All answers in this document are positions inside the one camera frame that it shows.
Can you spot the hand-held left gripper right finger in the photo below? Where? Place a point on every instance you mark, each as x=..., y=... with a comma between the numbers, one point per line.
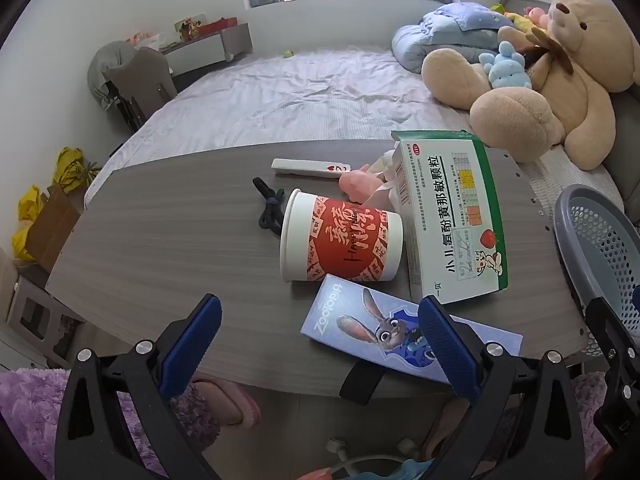
x=445, y=345

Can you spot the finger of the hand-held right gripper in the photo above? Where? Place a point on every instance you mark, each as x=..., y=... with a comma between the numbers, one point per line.
x=612, y=340
x=636, y=297

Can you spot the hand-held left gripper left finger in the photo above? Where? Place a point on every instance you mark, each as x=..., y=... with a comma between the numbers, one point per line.
x=192, y=345

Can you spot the grey perforated plastic basket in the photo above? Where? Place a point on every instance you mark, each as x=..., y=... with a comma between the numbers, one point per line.
x=600, y=240

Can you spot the blue box with rabbit print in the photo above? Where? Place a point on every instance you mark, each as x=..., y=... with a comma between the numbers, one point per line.
x=350, y=325

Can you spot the green and white medicine box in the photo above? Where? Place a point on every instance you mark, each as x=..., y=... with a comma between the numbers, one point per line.
x=450, y=210

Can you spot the red and white paper cup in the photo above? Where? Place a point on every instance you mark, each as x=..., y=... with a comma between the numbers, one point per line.
x=345, y=240

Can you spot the pink slipper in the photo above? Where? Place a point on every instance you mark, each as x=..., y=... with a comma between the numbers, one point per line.
x=227, y=402

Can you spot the white storage cabinet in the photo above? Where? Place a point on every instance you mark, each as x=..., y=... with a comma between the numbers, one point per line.
x=35, y=310

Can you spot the pink rubber toy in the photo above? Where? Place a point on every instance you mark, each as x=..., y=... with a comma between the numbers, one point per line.
x=357, y=185

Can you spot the brown cardboard box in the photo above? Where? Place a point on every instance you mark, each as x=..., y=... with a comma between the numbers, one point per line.
x=52, y=225

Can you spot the white cloth doll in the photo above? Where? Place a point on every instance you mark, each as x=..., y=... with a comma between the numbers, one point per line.
x=385, y=165

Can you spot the white playing card box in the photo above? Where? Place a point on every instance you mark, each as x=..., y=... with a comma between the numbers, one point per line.
x=300, y=166

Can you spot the large beige teddy bear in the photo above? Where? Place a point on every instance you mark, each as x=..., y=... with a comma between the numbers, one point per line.
x=575, y=75

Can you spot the small blue plush toy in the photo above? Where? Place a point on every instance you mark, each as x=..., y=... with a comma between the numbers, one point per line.
x=507, y=67

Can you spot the bed with lilac sheet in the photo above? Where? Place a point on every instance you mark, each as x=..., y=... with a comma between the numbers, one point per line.
x=280, y=95

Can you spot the grey chair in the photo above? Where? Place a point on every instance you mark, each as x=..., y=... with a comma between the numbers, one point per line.
x=145, y=80

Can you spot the grey cloth on chair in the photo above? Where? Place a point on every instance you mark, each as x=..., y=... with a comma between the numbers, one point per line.
x=102, y=70

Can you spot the grey desk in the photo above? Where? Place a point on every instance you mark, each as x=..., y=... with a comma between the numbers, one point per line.
x=210, y=50

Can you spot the pink plush toy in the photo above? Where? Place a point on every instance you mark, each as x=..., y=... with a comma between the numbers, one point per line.
x=536, y=14

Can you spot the yellow plush toy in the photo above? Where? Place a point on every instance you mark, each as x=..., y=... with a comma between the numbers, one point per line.
x=520, y=20

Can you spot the light blue duvet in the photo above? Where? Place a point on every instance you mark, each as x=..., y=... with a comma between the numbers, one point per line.
x=440, y=35

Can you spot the picture card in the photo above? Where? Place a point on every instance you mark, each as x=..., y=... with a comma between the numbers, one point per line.
x=189, y=27

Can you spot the green plush toy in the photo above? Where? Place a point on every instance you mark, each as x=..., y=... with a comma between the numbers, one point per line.
x=497, y=8

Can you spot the red flat box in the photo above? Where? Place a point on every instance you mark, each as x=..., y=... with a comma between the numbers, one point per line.
x=220, y=23

